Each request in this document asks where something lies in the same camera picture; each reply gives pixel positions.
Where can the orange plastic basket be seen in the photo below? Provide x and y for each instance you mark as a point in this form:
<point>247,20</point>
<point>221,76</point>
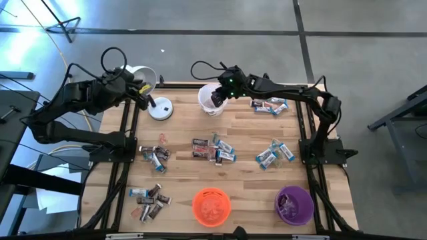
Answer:
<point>200,218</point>

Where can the black hand tool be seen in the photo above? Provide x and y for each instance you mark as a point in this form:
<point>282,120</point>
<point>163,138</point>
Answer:
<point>10,113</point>

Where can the person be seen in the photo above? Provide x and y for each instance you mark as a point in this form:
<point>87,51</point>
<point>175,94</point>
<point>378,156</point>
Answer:
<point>241,233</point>

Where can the black side table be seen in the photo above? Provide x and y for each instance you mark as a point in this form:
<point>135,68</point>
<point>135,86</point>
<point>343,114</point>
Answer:
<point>13,133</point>

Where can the black table clamp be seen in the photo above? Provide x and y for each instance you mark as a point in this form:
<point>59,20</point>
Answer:
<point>266,76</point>
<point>162,80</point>

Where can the black metal beam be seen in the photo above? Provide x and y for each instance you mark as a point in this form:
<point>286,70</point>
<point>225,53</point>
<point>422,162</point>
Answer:
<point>40,181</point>

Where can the black tripod stand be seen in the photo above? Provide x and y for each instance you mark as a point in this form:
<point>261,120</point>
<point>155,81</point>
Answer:
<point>59,25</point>

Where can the purple plastic basket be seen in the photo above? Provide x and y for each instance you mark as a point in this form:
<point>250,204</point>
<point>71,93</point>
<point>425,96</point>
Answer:
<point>303,213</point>

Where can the green clear wrapped candy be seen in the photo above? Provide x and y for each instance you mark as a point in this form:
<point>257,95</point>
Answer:
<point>214,138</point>
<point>275,144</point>
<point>280,161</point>
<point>147,156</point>

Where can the white paper sheets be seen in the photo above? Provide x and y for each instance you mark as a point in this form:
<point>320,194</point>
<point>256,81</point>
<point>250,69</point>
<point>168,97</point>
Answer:
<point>56,203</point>

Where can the dark grey panel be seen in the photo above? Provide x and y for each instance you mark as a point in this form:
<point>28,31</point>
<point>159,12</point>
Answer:
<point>50,161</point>

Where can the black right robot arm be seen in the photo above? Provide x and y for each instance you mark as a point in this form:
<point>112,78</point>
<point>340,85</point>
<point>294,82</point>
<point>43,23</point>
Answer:
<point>300,91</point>

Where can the white desk lamp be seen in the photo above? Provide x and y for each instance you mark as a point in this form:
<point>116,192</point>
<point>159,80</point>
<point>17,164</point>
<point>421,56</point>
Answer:
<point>160,108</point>

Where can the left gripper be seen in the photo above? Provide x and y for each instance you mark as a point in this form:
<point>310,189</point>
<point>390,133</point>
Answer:
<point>131,86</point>

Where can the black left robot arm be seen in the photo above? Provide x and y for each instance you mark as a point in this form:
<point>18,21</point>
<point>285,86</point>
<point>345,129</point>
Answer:
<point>66,96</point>

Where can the black flat bar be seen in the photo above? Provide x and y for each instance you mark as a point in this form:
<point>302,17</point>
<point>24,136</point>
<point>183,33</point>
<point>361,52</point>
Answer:
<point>16,75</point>

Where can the blue white candy bar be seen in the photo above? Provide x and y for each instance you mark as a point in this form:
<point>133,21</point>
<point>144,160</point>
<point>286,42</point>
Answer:
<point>262,109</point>
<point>227,155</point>
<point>279,109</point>
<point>225,146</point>
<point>269,162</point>
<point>277,100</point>
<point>138,192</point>
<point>264,155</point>
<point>287,152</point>
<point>157,163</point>

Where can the black metal desk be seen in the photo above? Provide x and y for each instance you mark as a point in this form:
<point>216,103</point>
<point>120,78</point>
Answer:
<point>383,121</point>

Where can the red clear candy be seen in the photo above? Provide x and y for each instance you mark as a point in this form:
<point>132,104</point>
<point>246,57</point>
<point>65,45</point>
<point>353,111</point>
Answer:
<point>162,138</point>
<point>212,152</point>
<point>135,212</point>
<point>200,148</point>
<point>268,105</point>

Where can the yellow tag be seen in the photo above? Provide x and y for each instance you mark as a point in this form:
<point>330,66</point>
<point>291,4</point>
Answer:
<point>145,89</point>

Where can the white plastic bucket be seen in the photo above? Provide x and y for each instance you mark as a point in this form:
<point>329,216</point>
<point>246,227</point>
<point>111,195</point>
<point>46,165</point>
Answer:
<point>204,101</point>

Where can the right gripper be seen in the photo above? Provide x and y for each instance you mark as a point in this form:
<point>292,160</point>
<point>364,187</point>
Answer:
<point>233,83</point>

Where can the silver dark candy bar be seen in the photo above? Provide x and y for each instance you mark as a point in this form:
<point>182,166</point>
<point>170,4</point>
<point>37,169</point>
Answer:
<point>144,213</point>
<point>146,148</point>

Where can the silver metal bracket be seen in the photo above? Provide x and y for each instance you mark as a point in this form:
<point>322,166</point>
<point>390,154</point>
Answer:
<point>310,237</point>
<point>123,236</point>

